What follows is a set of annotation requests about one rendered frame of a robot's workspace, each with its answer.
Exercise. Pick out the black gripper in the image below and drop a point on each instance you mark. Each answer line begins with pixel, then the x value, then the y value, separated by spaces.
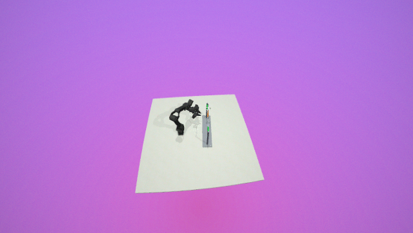
pixel 195 113

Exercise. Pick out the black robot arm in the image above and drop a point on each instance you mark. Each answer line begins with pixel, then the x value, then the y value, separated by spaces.
pixel 174 118

